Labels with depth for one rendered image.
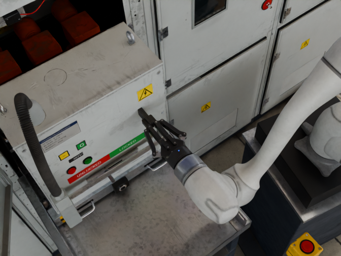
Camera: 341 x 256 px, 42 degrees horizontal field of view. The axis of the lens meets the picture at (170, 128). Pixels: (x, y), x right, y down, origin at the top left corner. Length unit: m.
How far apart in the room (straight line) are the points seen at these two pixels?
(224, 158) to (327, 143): 1.16
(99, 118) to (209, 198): 0.40
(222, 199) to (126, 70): 0.47
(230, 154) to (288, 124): 1.59
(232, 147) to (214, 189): 1.57
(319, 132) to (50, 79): 0.95
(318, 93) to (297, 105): 0.06
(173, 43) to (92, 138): 0.56
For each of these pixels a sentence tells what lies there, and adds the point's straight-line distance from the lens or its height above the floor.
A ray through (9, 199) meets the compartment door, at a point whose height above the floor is 0.84.
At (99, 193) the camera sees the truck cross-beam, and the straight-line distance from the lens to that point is 1.66.
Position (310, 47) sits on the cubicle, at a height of 0.48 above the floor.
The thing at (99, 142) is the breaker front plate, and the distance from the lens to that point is 1.43.
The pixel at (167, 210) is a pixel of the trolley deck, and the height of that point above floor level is 0.85.
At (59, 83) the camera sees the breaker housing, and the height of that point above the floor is 1.39.
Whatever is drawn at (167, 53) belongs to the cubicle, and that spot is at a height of 1.09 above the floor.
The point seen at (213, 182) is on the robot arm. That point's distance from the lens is 1.24.
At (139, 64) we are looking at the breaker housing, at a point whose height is 1.39.
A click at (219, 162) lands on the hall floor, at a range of 2.72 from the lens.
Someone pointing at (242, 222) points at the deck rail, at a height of 0.86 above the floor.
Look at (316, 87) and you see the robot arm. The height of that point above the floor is 1.53.
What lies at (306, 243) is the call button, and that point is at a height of 0.91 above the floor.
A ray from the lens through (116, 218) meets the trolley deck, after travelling 1.68.
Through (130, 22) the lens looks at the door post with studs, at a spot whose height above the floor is 1.32.
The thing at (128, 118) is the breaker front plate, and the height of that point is 1.23.
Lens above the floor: 2.39
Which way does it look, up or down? 57 degrees down
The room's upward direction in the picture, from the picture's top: 4 degrees counter-clockwise
